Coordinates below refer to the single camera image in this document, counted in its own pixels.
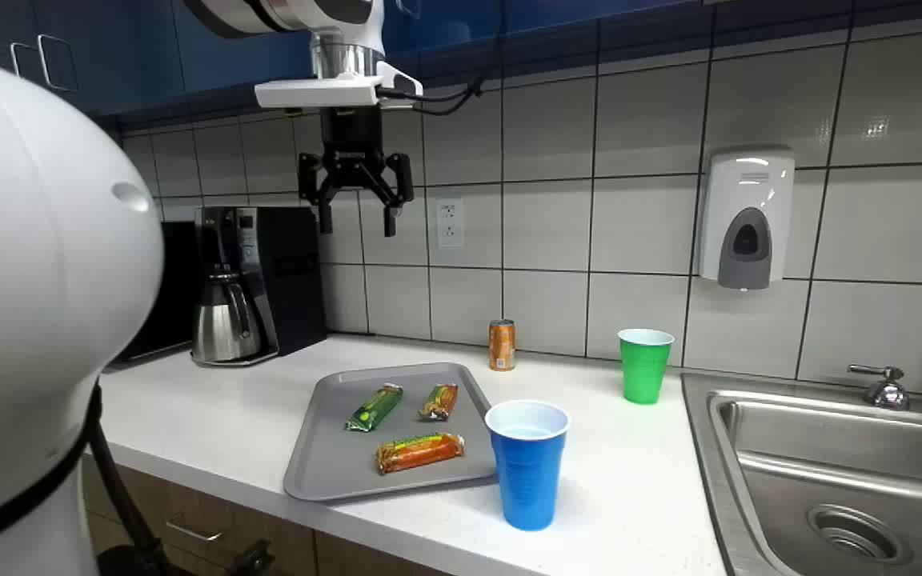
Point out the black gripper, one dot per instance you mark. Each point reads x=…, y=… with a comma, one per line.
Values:
x=351, y=133

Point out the green granola bar packet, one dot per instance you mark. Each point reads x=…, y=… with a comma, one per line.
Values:
x=375, y=408

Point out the short orange granola packet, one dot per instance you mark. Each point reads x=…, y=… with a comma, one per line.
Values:
x=440, y=402

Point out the long orange granola bar packet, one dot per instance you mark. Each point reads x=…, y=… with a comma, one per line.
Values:
x=418, y=453

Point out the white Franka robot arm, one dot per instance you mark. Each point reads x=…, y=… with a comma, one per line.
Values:
x=35, y=266

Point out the grey metal tray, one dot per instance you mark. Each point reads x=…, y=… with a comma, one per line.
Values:
x=322, y=458

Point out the black coffee maker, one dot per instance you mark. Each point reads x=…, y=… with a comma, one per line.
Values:
x=290, y=278

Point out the steel coffee carafe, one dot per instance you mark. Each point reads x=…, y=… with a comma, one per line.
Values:
x=227, y=322

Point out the black countertop appliance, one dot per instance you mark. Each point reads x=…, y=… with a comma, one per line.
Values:
x=178, y=288

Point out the orange drink can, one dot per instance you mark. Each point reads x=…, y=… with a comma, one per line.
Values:
x=501, y=348

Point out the blue plastic cup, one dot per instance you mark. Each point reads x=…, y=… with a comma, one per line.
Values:
x=526, y=481

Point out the green plastic cup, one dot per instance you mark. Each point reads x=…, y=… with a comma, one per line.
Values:
x=646, y=373

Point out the wooden base cabinet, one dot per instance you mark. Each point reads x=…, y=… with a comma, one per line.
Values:
x=194, y=513

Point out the stainless steel sink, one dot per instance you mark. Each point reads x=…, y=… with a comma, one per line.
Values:
x=855, y=448

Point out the white wall outlet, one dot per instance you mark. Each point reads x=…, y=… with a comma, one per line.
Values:
x=450, y=226

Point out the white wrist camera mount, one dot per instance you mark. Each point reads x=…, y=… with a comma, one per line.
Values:
x=313, y=93

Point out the blue wall cabinets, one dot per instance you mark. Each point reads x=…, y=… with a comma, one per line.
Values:
x=131, y=52

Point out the white wall soap dispenser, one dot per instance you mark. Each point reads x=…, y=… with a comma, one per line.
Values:
x=744, y=204

